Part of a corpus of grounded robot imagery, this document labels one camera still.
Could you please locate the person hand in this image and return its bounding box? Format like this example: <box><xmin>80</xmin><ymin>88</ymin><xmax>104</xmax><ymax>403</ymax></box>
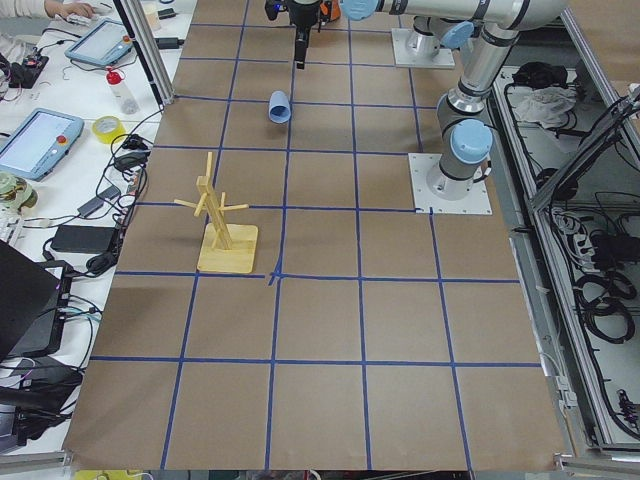
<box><xmin>44</xmin><ymin>0</ymin><xmax>94</xmax><ymax>19</ymax></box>

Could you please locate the yellow tape roll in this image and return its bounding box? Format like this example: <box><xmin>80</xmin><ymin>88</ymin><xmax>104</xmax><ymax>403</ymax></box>
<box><xmin>91</xmin><ymin>115</ymin><xmax>126</xmax><ymax>145</ymax></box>

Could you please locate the black laptop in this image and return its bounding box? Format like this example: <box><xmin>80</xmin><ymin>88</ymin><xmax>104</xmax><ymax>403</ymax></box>
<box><xmin>1</xmin><ymin>242</ymin><xmax>72</xmax><ymax>360</ymax></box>

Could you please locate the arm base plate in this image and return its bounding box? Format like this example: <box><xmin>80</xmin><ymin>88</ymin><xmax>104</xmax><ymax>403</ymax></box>
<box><xmin>408</xmin><ymin>153</ymin><xmax>492</xmax><ymax>215</ymax></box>
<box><xmin>391</xmin><ymin>28</ymin><xmax>455</xmax><ymax>70</ymax></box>

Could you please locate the near teach pendant tablet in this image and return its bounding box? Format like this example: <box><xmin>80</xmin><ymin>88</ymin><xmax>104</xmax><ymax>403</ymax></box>
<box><xmin>1</xmin><ymin>108</ymin><xmax>84</xmax><ymax>181</ymax></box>

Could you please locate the orange can container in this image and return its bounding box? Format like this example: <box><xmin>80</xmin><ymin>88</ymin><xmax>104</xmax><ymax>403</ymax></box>
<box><xmin>319</xmin><ymin>0</ymin><xmax>341</xmax><ymax>25</ymax></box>

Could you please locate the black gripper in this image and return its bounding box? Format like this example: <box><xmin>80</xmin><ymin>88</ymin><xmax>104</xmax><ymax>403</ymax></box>
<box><xmin>288</xmin><ymin>0</ymin><xmax>320</xmax><ymax>69</ymax></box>

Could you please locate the red cap squeeze bottle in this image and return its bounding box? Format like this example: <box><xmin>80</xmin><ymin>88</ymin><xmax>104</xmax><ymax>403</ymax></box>
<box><xmin>106</xmin><ymin>67</ymin><xmax>140</xmax><ymax>115</ymax></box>

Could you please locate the white crumpled cloth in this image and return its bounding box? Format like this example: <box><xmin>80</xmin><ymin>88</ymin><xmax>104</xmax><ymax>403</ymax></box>
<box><xmin>514</xmin><ymin>87</ymin><xmax>577</xmax><ymax>128</ymax></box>

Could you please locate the light blue cup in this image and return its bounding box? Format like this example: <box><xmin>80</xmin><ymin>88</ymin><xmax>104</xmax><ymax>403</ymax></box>
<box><xmin>268</xmin><ymin>90</ymin><xmax>291</xmax><ymax>124</ymax></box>

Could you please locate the aluminium frame post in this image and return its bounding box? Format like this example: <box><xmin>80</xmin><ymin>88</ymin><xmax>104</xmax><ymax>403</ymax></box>
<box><xmin>113</xmin><ymin>0</ymin><xmax>175</xmax><ymax>107</ymax></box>

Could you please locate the far teach pendant tablet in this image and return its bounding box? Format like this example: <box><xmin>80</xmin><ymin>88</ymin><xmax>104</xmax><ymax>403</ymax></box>
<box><xmin>65</xmin><ymin>19</ymin><xmax>133</xmax><ymax>67</ymax></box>

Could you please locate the teach pendant tablet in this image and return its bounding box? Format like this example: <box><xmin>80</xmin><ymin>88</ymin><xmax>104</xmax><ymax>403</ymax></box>
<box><xmin>1</xmin><ymin>108</ymin><xmax>84</xmax><ymax>181</ymax></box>
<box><xmin>65</xmin><ymin>19</ymin><xmax>133</xmax><ymax>67</ymax></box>

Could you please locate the wooden mug tree stand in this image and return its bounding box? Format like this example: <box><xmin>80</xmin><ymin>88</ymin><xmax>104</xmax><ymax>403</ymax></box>
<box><xmin>174</xmin><ymin>152</ymin><xmax>258</xmax><ymax>274</ymax></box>

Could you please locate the black power adapter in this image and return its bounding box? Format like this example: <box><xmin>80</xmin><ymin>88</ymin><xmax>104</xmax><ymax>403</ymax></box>
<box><xmin>51</xmin><ymin>225</ymin><xmax>117</xmax><ymax>254</ymax></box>

